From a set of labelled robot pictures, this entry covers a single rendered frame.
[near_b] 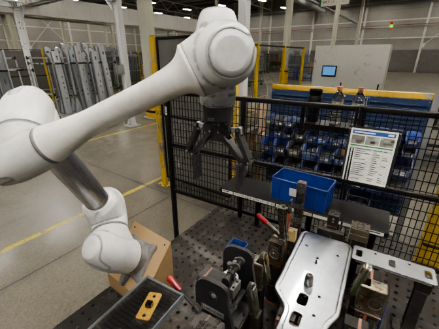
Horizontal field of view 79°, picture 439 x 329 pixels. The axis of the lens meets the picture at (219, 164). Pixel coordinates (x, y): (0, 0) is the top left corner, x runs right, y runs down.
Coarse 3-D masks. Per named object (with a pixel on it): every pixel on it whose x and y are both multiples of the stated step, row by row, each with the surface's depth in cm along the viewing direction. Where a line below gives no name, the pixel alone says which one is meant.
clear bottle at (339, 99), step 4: (340, 88) 140; (336, 92) 142; (340, 92) 140; (336, 96) 141; (340, 96) 140; (332, 100) 144; (336, 100) 141; (340, 100) 140; (340, 112) 143; (340, 116) 144; (332, 120) 145; (336, 120) 144
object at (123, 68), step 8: (120, 0) 621; (112, 8) 622; (120, 8) 626; (120, 16) 630; (120, 24) 634; (120, 32) 638; (120, 40) 644; (120, 48) 653; (120, 56) 661; (120, 64) 671; (128, 64) 674; (120, 72) 666; (128, 72) 679; (128, 80) 684; (128, 120) 720
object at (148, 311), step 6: (150, 294) 74; (156, 294) 74; (144, 300) 73; (150, 300) 72; (156, 300) 73; (144, 306) 71; (150, 306) 70; (138, 312) 69; (144, 312) 69; (150, 312) 69; (138, 318) 68; (144, 318) 68
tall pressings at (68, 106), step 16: (48, 48) 675; (96, 48) 753; (80, 64) 721; (96, 64) 735; (64, 80) 691; (80, 80) 733; (96, 80) 745; (64, 96) 696; (80, 96) 759; (96, 96) 774; (64, 112) 726
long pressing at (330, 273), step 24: (312, 240) 122; (336, 240) 122; (288, 264) 107; (312, 264) 108; (336, 264) 108; (288, 288) 97; (312, 288) 97; (336, 288) 97; (288, 312) 88; (312, 312) 88; (336, 312) 88
